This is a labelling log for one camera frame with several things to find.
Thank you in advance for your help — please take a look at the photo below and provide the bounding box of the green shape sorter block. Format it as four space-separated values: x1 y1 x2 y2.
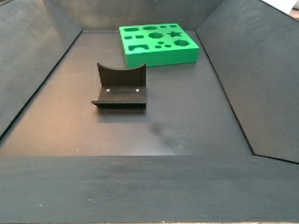
119 24 200 68

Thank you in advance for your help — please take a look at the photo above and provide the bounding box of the black curved cradle fixture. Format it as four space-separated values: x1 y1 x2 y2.
91 64 147 107

